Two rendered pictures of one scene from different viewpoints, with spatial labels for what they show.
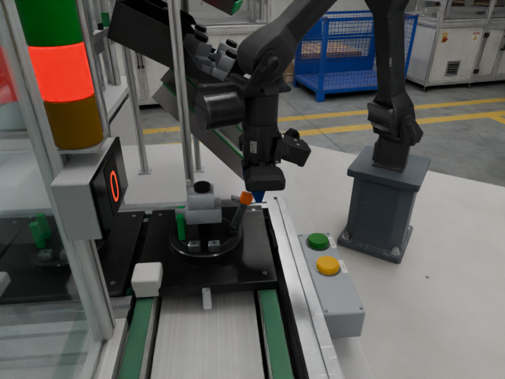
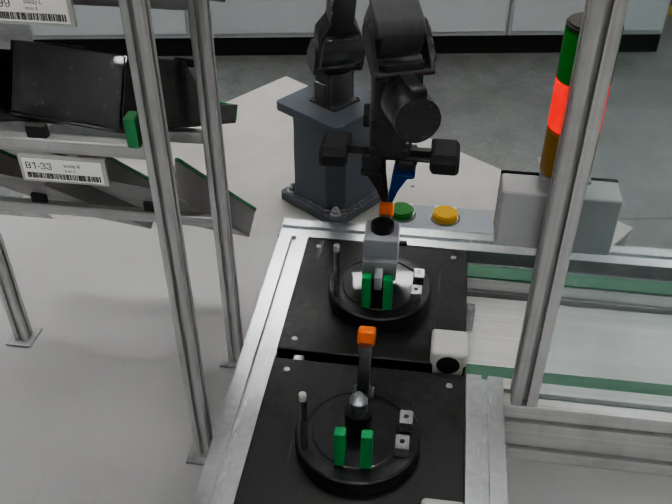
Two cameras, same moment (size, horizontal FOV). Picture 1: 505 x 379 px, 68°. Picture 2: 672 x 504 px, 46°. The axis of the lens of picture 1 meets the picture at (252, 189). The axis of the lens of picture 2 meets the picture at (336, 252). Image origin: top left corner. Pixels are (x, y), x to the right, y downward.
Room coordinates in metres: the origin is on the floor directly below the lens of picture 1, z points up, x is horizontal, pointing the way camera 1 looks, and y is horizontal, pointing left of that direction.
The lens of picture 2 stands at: (0.45, 0.91, 1.68)
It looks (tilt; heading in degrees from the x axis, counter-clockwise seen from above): 38 degrees down; 283
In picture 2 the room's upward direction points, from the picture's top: straight up
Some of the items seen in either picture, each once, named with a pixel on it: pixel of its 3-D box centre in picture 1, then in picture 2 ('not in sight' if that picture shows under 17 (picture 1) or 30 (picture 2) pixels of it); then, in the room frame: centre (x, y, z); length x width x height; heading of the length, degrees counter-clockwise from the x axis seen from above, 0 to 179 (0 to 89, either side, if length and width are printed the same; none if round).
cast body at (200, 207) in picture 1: (197, 201); (380, 249); (0.58, 0.10, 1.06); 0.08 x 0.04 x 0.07; 96
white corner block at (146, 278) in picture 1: (147, 280); (448, 352); (0.47, 0.18, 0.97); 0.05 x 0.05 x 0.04; 5
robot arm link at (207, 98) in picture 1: (237, 89); (406, 77); (0.57, 0.02, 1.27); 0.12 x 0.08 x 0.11; 117
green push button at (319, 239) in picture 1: (318, 242); (401, 213); (0.59, -0.13, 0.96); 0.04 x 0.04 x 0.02
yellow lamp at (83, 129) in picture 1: (74, 119); (568, 149); (0.38, 0.19, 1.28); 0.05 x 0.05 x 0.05
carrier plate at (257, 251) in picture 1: (207, 244); (378, 300); (0.58, 0.09, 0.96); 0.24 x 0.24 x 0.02; 5
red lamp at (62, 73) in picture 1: (61, 70); (578, 103); (0.38, 0.19, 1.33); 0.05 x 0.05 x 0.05
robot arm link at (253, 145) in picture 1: (259, 144); (390, 133); (0.59, -0.01, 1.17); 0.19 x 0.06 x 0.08; 5
